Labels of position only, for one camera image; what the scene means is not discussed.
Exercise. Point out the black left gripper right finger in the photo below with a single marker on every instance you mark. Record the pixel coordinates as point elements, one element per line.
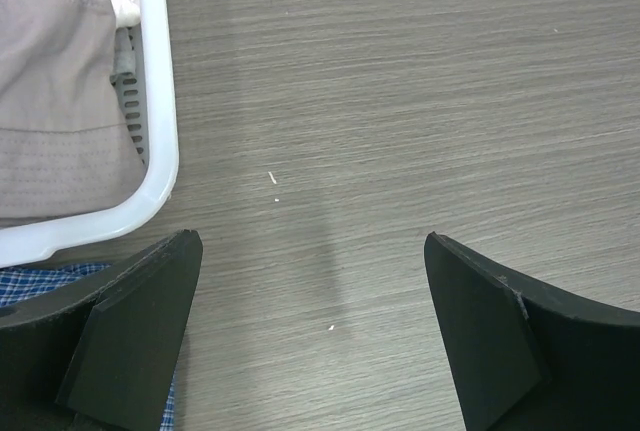
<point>526,355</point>

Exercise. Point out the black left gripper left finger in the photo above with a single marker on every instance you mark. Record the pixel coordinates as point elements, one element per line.
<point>177,259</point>

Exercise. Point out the blue checkered shirt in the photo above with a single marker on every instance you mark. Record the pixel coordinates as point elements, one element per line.
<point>45,278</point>

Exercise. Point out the beige grey shirt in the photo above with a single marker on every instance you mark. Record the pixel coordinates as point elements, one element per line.
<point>65,146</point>

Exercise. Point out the white plastic laundry basket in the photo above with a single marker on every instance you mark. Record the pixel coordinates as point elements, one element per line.
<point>148,101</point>

